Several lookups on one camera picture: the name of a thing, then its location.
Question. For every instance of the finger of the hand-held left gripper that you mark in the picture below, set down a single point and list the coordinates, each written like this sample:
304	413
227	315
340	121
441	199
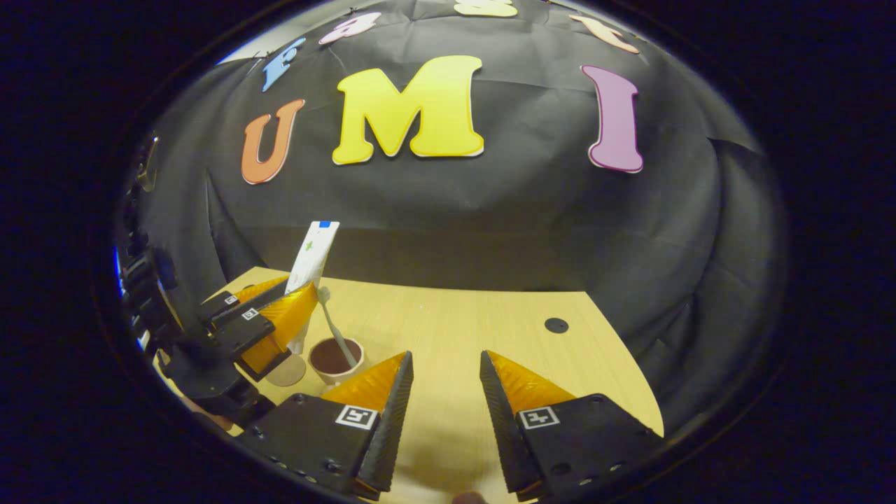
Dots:
241	332
220	306

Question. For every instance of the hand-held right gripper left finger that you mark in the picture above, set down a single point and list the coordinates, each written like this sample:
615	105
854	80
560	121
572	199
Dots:
392	427

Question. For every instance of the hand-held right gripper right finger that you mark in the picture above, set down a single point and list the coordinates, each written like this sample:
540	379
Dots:
500	427

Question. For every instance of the round brown coaster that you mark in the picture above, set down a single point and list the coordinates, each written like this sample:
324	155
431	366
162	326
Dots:
287	374

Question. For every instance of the beige cup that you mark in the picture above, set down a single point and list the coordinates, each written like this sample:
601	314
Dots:
325	358

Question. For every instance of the pale green toothbrush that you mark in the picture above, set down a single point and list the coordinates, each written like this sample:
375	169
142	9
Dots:
334	332

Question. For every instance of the white toothpaste tube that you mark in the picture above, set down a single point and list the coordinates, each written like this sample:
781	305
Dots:
315	252

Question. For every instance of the wooden desktop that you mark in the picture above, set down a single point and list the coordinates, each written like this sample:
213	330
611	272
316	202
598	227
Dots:
448	329

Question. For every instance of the black backdrop cloth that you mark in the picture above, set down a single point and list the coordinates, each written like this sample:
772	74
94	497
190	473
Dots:
490	210

